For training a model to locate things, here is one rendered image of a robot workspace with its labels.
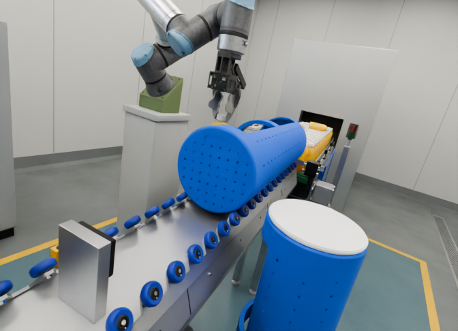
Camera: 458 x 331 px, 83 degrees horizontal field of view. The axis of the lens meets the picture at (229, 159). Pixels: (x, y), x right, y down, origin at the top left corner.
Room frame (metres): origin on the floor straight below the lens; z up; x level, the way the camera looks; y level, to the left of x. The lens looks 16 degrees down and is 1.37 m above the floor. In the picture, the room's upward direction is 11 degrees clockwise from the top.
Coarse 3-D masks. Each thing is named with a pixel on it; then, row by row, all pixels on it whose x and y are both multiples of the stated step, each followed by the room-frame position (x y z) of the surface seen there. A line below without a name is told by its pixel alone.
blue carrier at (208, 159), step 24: (264, 120) 1.18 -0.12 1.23; (288, 120) 1.57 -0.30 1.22; (192, 144) 0.81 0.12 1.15; (216, 144) 0.78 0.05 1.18; (240, 144) 0.75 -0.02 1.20; (264, 144) 0.86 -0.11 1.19; (288, 144) 1.12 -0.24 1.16; (192, 168) 0.80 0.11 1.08; (216, 168) 0.77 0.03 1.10; (240, 168) 0.74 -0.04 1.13; (264, 168) 0.79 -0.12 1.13; (192, 192) 0.80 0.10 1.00; (216, 192) 0.76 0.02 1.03; (240, 192) 0.73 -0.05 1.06
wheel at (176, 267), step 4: (176, 260) 0.47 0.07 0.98; (172, 264) 0.46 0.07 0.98; (176, 264) 0.46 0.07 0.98; (180, 264) 0.47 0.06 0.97; (168, 268) 0.45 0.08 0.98; (172, 268) 0.45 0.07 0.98; (176, 268) 0.46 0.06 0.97; (180, 268) 0.47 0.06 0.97; (184, 268) 0.47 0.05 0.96; (168, 272) 0.45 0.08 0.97; (172, 272) 0.44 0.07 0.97; (176, 272) 0.45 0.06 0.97; (180, 272) 0.46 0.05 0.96; (184, 272) 0.47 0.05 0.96; (168, 276) 0.44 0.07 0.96; (172, 276) 0.44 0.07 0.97; (176, 276) 0.45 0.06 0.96; (180, 276) 0.45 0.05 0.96; (184, 276) 0.46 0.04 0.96; (172, 280) 0.44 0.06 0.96; (176, 280) 0.44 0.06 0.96; (180, 280) 0.45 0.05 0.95
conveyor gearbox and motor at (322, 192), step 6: (318, 180) 1.66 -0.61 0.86; (312, 186) 1.64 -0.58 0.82; (318, 186) 1.57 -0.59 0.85; (324, 186) 1.56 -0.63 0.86; (330, 186) 1.59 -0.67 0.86; (312, 192) 1.59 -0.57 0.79; (318, 192) 1.56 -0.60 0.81; (324, 192) 1.55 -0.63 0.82; (330, 192) 1.54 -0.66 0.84; (312, 198) 1.57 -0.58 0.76; (318, 198) 1.56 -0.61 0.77; (324, 198) 1.55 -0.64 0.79; (330, 198) 1.54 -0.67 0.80; (324, 204) 1.54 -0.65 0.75; (330, 204) 1.58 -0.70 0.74
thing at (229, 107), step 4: (228, 96) 0.86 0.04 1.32; (232, 96) 0.87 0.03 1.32; (228, 100) 0.85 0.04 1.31; (232, 100) 0.87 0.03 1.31; (228, 104) 0.85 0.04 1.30; (232, 104) 0.87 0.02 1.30; (228, 108) 0.85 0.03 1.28; (232, 108) 0.87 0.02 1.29; (228, 112) 0.86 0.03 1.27; (232, 112) 0.87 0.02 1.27; (228, 116) 0.88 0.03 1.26; (228, 120) 0.88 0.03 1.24
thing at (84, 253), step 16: (64, 224) 0.38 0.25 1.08; (80, 224) 0.40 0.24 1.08; (64, 240) 0.37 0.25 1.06; (80, 240) 0.36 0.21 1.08; (96, 240) 0.36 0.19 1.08; (112, 240) 0.37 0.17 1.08; (64, 256) 0.37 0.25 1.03; (80, 256) 0.36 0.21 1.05; (96, 256) 0.34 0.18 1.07; (112, 256) 0.37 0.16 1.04; (64, 272) 0.37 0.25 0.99; (80, 272) 0.35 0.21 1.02; (96, 272) 0.34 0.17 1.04; (112, 272) 0.38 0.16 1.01; (64, 288) 0.37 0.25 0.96; (80, 288) 0.35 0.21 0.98; (96, 288) 0.34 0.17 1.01; (80, 304) 0.35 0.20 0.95; (96, 304) 0.34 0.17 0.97; (96, 320) 0.34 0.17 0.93
